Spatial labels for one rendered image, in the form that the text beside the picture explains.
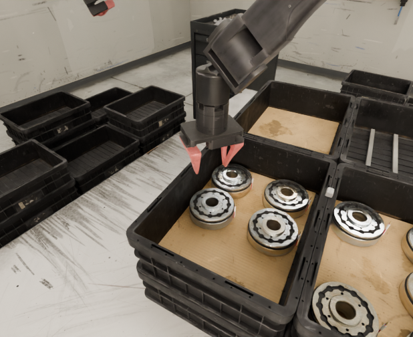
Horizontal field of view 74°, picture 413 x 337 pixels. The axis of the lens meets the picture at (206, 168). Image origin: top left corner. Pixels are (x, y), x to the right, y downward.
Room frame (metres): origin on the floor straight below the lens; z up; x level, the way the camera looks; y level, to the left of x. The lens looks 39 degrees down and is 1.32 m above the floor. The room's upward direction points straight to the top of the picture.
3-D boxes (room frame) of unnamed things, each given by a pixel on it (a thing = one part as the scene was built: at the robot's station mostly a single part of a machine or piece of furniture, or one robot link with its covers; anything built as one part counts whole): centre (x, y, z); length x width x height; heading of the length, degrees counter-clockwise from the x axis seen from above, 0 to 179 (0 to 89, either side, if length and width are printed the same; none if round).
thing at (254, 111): (0.75, -0.27, 0.87); 0.40 x 0.30 x 0.11; 151
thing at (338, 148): (0.75, -0.27, 0.92); 0.40 x 0.30 x 0.02; 151
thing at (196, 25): (2.25, -0.24, 0.45); 0.60 x 0.45 x 0.90; 144
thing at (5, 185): (0.87, 0.83, 0.37); 0.40 x 0.30 x 0.45; 144
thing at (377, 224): (0.39, -0.33, 0.86); 0.10 x 0.10 x 0.01
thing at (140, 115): (1.52, 0.36, 0.37); 0.40 x 0.30 x 0.45; 144
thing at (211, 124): (0.44, -0.01, 1.08); 0.10 x 0.07 x 0.07; 112
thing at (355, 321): (0.20, -0.22, 0.86); 0.05 x 0.05 x 0.01
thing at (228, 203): (0.43, -0.01, 0.86); 0.10 x 0.10 x 0.01
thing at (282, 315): (0.40, -0.08, 0.92); 0.40 x 0.30 x 0.02; 151
